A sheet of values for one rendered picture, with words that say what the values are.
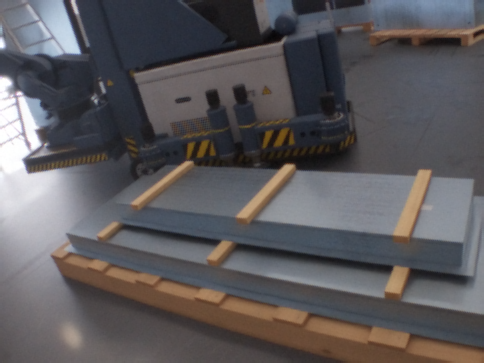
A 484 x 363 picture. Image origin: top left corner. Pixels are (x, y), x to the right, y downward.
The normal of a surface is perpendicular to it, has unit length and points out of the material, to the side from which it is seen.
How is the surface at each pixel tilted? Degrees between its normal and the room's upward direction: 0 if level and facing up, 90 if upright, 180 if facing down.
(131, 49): 90
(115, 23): 90
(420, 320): 90
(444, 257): 90
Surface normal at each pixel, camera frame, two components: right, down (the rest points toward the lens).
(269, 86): -0.20, 0.49
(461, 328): -0.51, 0.50
